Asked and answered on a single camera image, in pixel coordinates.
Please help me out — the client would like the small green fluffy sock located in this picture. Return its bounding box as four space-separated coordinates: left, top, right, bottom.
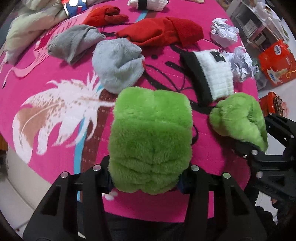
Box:
209 92 268 152

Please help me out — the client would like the white black knit sock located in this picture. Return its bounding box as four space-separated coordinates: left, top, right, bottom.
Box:
180 49 234 105

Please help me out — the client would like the large green fluffy sock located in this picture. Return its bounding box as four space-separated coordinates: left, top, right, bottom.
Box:
108 87 193 195

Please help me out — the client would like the white sock with black band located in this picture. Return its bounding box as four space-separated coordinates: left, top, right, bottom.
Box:
127 0 168 11

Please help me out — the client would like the small red sock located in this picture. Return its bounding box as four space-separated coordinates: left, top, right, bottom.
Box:
82 5 129 27

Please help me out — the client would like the red snack bag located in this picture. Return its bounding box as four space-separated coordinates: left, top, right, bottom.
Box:
259 92 288 118

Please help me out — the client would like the orange gift box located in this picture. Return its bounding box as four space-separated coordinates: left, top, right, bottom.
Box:
258 40 295 87

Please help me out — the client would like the grey green shelf unit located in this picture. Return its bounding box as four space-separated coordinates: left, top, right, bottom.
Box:
226 1 290 58

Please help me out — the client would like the pink patterned bed cover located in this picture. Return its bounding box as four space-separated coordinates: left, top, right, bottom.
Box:
1 1 257 222

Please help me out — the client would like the crumpled white paper ball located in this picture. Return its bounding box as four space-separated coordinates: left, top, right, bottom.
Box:
210 18 239 48

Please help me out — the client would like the large red sock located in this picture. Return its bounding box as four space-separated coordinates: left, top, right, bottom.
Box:
116 17 204 48

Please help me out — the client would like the light grey fluffy sock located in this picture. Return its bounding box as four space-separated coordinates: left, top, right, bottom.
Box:
92 38 145 94

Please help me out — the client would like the dark grey sock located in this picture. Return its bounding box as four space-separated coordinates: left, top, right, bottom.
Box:
47 25 106 65

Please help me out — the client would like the beige crumpled blanket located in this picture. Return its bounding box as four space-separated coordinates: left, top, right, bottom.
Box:
4 1 67 65

